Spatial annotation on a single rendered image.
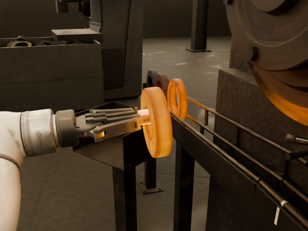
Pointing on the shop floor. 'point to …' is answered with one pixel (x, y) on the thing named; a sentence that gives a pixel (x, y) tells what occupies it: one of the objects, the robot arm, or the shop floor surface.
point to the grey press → (113, 42)
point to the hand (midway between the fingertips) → (154, 115)
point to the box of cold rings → (50, 74)
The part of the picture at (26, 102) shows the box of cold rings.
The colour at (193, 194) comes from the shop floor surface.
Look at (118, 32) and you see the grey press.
